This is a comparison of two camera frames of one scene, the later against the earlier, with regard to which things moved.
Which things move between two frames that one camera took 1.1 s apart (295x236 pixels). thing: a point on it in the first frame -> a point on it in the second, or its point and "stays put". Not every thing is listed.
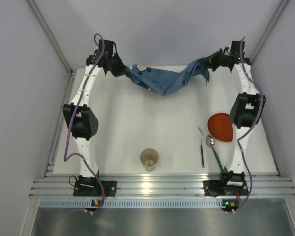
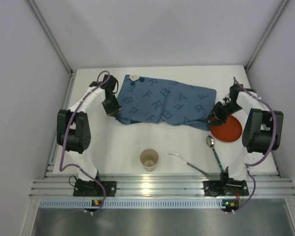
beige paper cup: (149, 158) stays put
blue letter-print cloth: (164, 82) -> (147, 99)
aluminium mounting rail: (136, 185) stays put
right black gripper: (213, 60) -> (218, 115)
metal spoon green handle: (211, 142) stays put
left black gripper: (119, 70) -> (113, 109)
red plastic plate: (220, 127) stays put
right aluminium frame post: (284, 2) stays put
